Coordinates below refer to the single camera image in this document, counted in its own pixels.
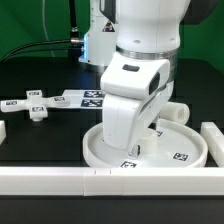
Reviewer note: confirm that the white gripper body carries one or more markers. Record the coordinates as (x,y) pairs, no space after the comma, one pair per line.
(125,119)

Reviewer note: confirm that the white left fence bar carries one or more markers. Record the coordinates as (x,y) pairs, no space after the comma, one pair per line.
(2,131)

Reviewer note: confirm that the white front fence bar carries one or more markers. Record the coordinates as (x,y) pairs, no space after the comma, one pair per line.
(115,182)

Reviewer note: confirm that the white marker sheet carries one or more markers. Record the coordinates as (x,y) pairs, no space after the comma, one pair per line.
(84,99)

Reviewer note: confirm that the white right fence bar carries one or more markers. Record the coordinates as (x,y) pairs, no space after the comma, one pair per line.
(215,141)

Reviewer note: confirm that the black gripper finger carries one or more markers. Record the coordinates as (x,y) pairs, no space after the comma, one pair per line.
(135,151)

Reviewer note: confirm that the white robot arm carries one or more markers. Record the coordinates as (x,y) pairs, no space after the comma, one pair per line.
(135,43)

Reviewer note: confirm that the white round table top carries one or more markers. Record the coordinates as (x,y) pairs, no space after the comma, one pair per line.
(172,145)

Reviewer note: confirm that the white fence bar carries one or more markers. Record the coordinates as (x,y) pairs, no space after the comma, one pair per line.
(215,141)
(2,131)
(115,182)

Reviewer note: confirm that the white cross-shaped table base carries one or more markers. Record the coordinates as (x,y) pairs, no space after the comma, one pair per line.
(35,104)

